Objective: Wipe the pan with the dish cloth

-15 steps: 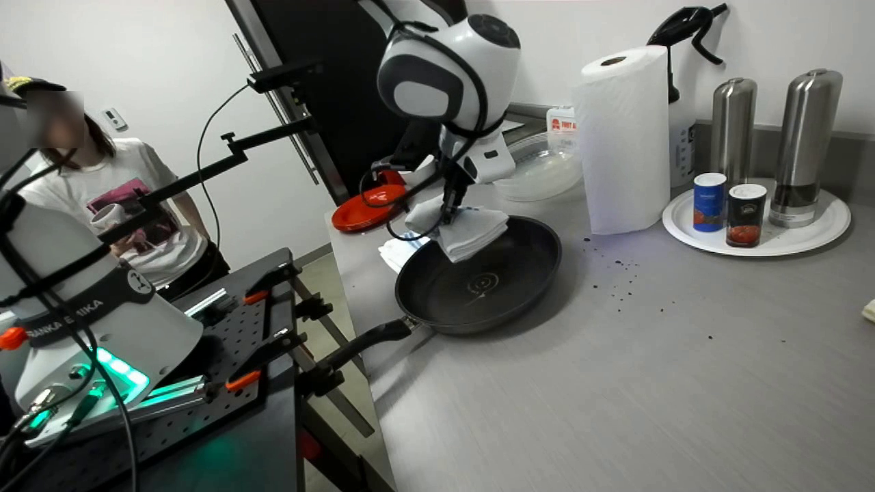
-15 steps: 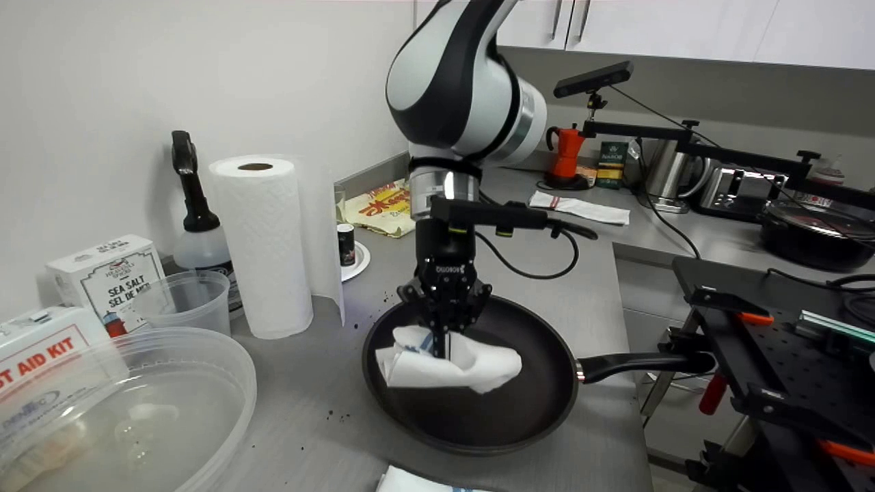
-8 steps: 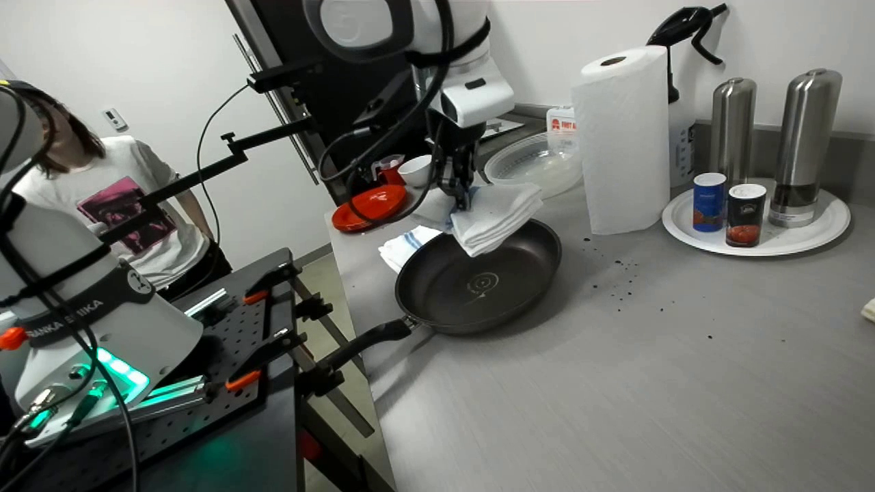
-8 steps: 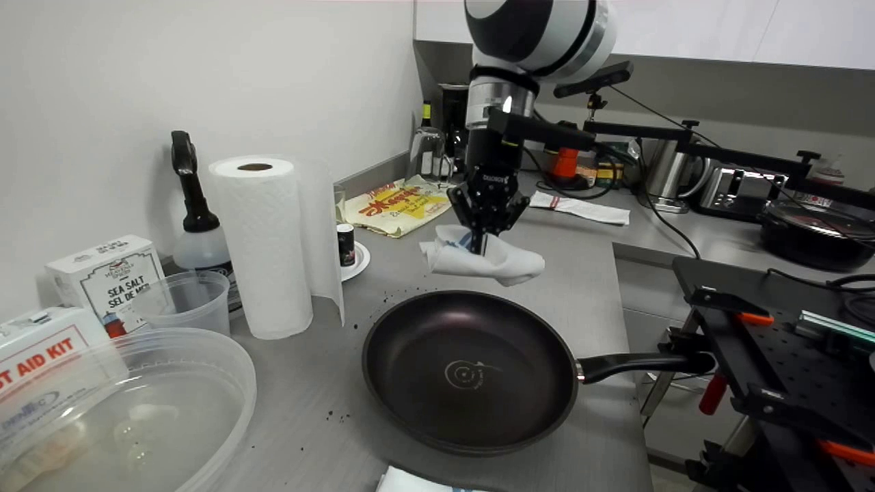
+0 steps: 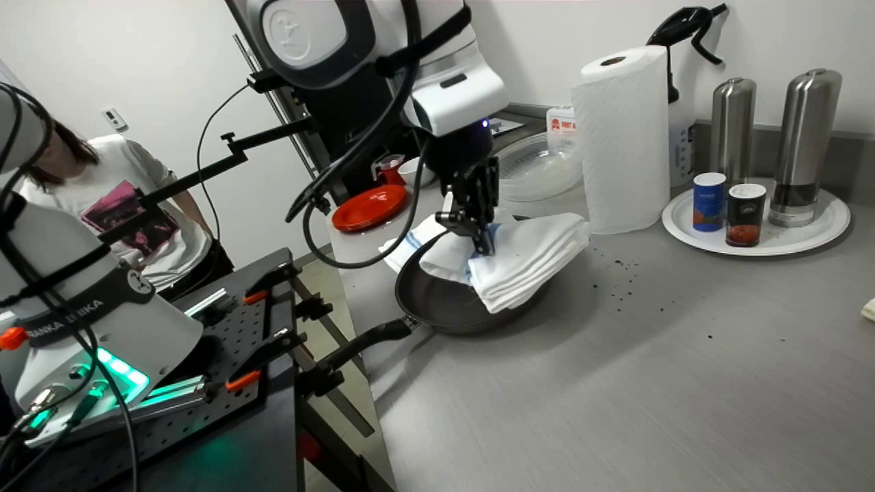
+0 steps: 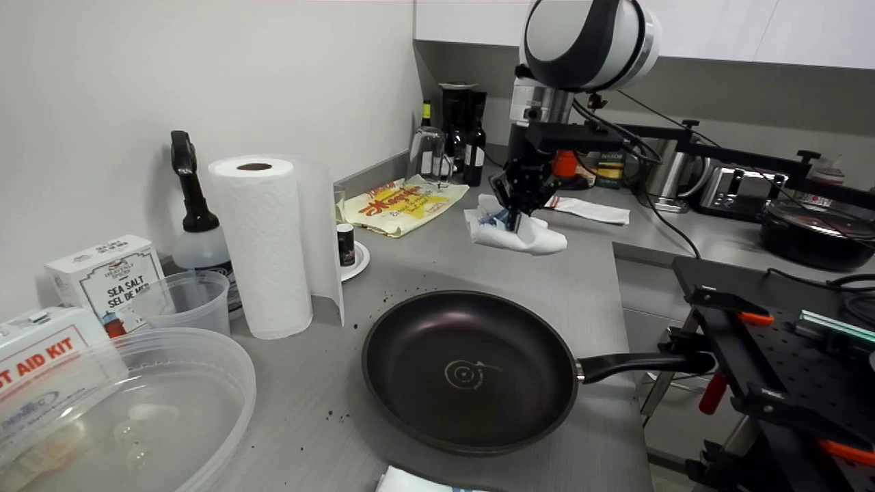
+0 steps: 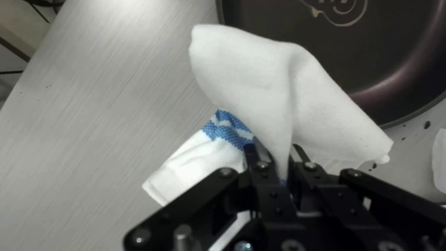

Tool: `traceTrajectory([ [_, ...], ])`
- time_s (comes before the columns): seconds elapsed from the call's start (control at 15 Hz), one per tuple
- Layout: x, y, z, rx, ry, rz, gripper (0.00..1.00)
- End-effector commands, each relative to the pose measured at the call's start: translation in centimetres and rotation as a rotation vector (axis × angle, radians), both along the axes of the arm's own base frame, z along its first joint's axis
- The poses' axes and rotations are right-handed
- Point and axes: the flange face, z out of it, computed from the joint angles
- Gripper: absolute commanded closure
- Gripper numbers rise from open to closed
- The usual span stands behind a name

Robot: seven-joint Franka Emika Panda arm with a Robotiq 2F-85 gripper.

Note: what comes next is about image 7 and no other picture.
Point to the white dish cloth blue stripe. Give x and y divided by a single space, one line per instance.
260 84

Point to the dark nonstick frying pan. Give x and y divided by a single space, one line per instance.
395 46

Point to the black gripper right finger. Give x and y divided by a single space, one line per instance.
335 196

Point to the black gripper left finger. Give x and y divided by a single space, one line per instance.
260 186

